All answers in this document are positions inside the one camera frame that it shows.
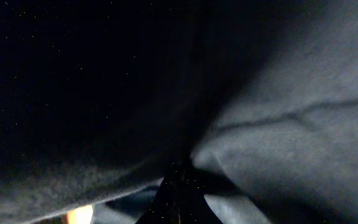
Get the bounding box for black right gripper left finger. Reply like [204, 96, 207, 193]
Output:
[135, 177, 179, 224]

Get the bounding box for navy blue shorts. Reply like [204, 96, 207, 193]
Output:
[0, 0, 358, 223]

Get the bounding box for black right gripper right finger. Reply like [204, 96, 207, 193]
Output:
[180, 169, 222, 224]

